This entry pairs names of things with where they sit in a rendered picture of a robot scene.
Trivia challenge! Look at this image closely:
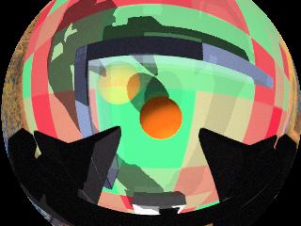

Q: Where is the clear l-shaped low wall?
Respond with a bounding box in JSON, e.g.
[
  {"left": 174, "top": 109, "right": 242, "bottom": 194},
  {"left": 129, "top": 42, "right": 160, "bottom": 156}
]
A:
[{"left": 87, "top": 56, "right": 267, "bottom": 187}]

